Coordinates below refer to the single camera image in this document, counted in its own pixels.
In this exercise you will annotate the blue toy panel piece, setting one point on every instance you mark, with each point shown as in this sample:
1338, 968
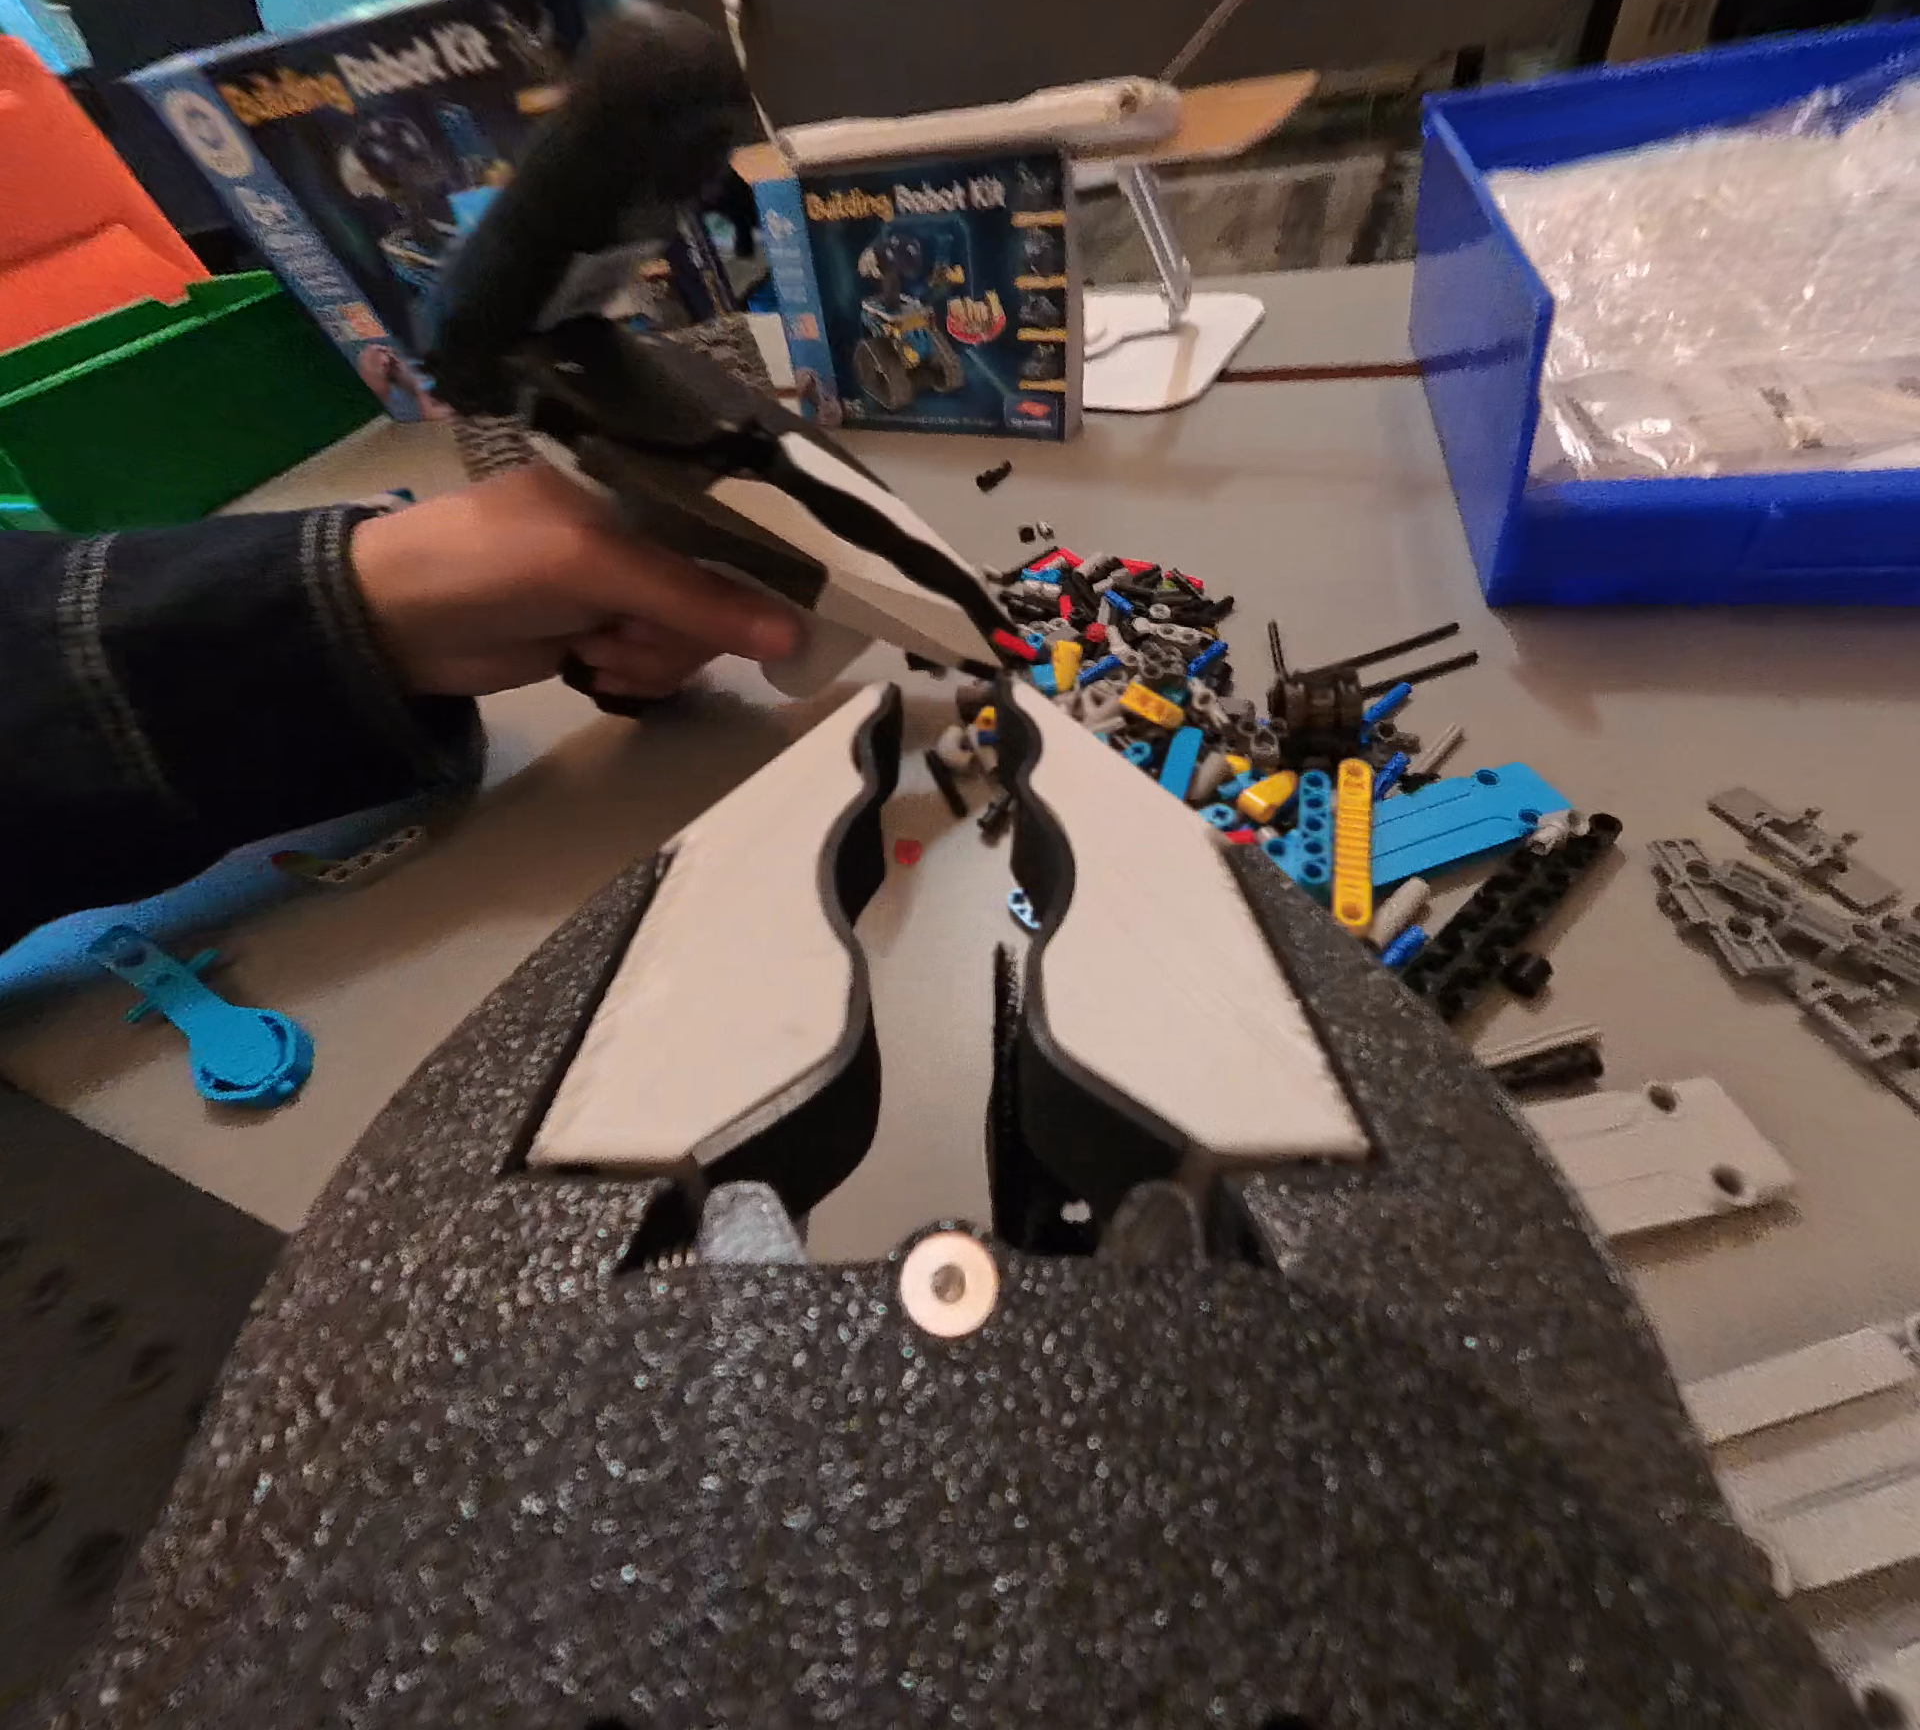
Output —
152, 950

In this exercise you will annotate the pile of toy building pieces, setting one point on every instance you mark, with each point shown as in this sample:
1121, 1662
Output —
1199, 768

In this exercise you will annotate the blue plastic bin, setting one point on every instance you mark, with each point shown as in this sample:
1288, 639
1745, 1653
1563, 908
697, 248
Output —
1479, 408

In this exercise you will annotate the blue brick separator tool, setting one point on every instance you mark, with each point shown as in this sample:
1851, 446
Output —
246, 1056

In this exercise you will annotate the building robot kit booklet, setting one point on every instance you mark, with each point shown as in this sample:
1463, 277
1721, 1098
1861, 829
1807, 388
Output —
959, 304

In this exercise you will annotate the dark blue toy kit box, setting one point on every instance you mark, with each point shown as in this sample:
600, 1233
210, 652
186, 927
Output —
299, 155

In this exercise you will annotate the grey track link pieces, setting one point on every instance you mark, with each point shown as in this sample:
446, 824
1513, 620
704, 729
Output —
1770, 918

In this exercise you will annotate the grey perforated beam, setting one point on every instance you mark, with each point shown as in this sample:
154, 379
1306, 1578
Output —
351, 855

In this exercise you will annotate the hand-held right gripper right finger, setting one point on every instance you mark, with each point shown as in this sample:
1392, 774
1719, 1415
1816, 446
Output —
1185, 1010

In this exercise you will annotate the person's left forearm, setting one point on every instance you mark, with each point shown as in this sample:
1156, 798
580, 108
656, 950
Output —
181, 695

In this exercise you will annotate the clear plastic bags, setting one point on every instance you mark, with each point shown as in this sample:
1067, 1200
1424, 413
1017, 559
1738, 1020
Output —
1723, 291

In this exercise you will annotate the green plastic bin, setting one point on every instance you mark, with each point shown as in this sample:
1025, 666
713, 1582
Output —
181, 408

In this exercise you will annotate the grey desk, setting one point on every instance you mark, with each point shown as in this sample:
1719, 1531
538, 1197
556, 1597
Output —
1350, 513

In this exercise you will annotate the black dimpled pad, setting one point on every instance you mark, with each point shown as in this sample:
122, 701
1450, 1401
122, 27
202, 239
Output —
106, 1310

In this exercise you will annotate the white clamp stand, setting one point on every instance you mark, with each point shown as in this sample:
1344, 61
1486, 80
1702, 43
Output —
975, 117

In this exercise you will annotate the orange felt bag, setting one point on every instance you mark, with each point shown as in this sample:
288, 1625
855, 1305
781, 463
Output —
77, 243

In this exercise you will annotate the person's left hand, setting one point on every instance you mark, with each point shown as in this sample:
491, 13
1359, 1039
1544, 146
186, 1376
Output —
496, 588

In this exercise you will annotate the brown cardboard piece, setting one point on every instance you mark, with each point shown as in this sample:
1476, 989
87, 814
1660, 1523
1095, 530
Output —
1247, 111

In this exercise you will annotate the grey flat plate piece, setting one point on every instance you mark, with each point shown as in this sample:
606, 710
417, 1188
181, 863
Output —
1652, 1159
1815, 1460

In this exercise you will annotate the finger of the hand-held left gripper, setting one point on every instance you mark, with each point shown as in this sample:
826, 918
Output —
840, 485
917, 607

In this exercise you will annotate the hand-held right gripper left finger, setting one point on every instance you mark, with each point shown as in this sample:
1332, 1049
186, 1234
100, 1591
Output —
704, 1010

